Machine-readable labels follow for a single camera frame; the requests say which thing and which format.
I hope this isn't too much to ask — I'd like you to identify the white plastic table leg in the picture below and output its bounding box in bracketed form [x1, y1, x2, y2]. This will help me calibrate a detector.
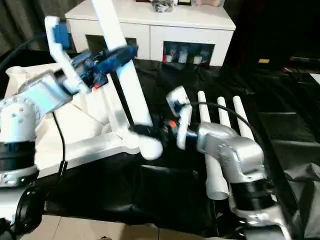
[232, 96, 253, 138]
[197, 91, 230, 201]
[217, 96, 232, 126]
[91, 0, 164, 161]

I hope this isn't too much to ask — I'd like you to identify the white plastic table top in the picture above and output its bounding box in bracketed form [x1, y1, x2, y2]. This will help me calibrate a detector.
[4, 66, 141, 176]

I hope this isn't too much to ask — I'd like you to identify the white cabinet with glass doors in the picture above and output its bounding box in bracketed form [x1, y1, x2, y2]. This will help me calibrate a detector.
[64, 0, 236, 67]

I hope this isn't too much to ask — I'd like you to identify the grey curtain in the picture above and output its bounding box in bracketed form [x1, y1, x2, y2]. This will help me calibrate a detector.
[0, 0, 76, 55]

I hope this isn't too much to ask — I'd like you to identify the black work mat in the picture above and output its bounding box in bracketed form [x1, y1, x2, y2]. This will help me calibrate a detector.
[0, 47, 320, 238]

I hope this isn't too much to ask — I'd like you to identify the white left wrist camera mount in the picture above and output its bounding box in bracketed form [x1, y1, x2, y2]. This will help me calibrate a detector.
[44, 16, 91, 95]

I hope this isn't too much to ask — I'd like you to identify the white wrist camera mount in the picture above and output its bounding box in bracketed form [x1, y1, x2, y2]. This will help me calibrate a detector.
[44, 16, 91, 95]
[166, 86, 193, 151]

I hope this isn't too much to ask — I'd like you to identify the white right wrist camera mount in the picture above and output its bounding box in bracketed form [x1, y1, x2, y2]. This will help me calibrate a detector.
[166, 86, 193, 151]

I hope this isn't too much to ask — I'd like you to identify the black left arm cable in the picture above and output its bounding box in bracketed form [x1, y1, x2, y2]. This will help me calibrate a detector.
[0, 34, 48, 67]

